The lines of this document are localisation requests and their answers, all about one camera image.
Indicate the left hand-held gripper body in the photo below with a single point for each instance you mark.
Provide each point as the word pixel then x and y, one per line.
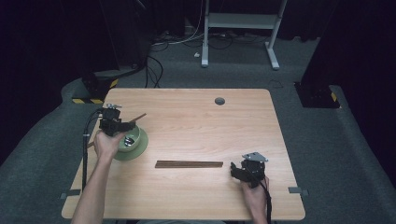
pixel 110 123

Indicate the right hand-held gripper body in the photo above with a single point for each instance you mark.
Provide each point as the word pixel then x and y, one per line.
pixel 255 169

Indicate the green ceramic bowl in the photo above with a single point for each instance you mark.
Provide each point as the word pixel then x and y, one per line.
pixel 135 137

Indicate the person's right hand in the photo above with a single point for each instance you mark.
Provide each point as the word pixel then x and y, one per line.
pixel 256 194

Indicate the person's left hand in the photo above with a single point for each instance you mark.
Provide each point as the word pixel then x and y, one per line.
pixel 107 147

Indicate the black stand base, striped tape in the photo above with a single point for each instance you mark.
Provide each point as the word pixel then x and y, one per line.
pixel 316 95
pixel 96 87

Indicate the grey tape strip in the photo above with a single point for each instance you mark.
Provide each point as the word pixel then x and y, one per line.
pixel 71 193
pixel 298 190

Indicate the grey round table grommet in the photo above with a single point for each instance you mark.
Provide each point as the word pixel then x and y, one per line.
pixel 219 101

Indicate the small white plug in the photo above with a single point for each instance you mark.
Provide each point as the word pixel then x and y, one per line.
pixel 196 54

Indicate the white metal desk frame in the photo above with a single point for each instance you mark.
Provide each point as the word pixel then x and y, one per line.
pixel 241 20

